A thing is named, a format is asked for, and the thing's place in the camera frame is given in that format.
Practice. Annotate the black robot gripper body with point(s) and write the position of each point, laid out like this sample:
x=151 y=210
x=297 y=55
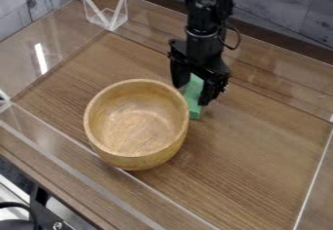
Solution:
x=200 y=50

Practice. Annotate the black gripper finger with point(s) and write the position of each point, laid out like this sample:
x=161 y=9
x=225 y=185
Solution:
x=179 y=71
x=213 y=87

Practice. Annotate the green rectangular stick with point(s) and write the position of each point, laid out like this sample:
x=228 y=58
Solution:
x=191 y=94

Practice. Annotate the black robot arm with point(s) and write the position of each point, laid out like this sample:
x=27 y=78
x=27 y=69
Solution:
x=208 y=15

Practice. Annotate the round wooden bowl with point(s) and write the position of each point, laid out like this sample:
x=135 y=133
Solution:
x=135 y=123

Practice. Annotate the clear acrylic tray wall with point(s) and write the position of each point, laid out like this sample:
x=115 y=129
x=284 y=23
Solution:
x=254 y=168

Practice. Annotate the black table frame bracket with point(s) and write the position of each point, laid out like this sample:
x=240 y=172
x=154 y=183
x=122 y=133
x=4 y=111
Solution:
x=47 y=220

